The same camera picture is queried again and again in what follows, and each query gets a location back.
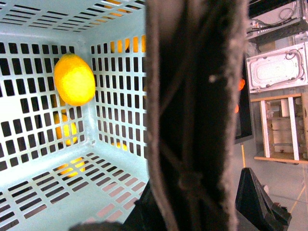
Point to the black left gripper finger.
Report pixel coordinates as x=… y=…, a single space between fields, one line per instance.
x=255 y=209

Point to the light blue plastic basket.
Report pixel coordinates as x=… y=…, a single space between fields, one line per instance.
x=61 y=165

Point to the yellow lemon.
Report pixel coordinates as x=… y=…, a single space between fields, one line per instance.
x=74 y=80

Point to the black fruit display shelf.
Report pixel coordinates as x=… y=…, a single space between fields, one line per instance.
x=243 y=113

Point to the white appliance back panel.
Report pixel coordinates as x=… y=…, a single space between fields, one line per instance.
x=279 y=69

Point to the wooden frame cabinet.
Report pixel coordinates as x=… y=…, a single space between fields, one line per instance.
x=284 y=121

